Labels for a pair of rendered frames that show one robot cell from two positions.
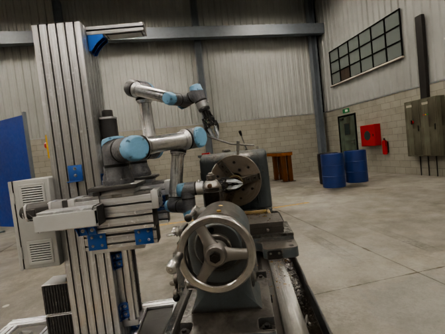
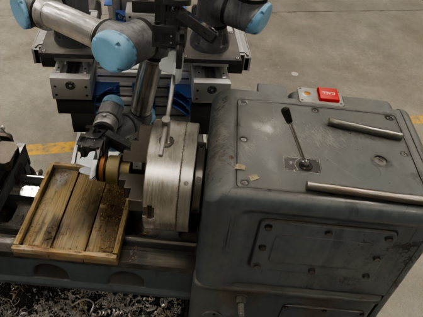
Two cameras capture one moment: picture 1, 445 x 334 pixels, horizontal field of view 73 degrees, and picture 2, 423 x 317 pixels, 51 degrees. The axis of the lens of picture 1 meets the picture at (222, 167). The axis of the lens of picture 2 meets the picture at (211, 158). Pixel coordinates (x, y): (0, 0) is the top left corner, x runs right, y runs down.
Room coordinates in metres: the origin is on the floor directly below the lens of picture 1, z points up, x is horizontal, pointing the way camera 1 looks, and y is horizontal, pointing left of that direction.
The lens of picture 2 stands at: (1.89, -0.96, 2.00)
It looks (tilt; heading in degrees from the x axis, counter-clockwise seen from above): 43 degrees down; 83
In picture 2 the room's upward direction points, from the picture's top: 7 degrees clockwise
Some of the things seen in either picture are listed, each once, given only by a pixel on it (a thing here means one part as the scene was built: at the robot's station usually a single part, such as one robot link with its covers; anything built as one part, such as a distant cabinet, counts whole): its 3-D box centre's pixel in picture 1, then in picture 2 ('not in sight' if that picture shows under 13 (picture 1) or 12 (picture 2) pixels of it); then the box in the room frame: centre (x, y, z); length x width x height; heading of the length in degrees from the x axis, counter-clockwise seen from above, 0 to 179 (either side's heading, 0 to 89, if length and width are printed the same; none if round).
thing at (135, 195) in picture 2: (250, 178); (136, 194); (1.79, -0.16, 1.09); 0.12 x 0.11 x 0.05; 86
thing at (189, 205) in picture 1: (187, 207); (116, 132); (1.68, 0.22, 0.98); 0.11 x 0.08 x 0.11; 49
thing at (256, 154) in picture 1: (235, 177); (303, 189); (2.28, -0.09, 1.06); 0.59 x 0.48 x 0.39; 176
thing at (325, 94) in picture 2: not in sight; (327, 95); (2.34, 0.12, 1.26); 0.06 x 0.06 x 0.02; 86
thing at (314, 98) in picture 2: not in sight; (318, 102); (2.32, 0.11, 1.23); 0.13 x 0.08 x 0.05; 176
